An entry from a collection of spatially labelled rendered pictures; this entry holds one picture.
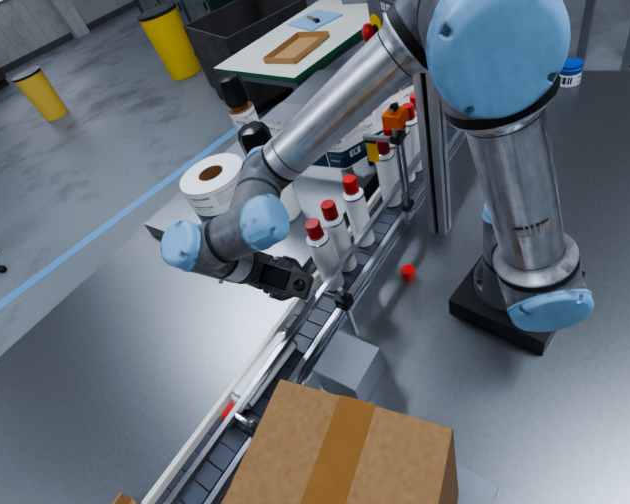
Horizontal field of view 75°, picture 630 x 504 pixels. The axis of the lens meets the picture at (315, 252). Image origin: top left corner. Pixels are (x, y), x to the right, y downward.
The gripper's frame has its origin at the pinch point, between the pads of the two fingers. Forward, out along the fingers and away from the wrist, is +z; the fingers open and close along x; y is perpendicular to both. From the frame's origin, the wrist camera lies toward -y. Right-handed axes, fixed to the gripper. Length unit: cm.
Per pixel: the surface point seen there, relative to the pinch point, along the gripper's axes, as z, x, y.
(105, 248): 97, 27, 236
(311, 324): 5.7, 7.9, -1.4
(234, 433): -8.1, 31.7, -1.2
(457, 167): 44, -49, -9
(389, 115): -3.5, -39.3, -7.7
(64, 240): 93, 34, 286
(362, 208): 7.9, -21.5, -2.6
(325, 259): 0.9, -6.9, -2.0
